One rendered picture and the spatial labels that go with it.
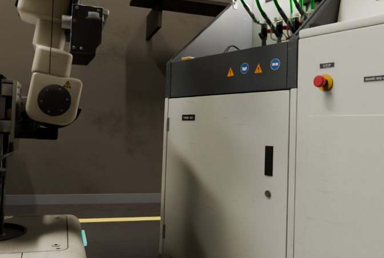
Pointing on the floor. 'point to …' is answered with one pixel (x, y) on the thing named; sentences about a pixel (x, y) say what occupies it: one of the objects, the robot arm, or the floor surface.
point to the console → (342, 133)
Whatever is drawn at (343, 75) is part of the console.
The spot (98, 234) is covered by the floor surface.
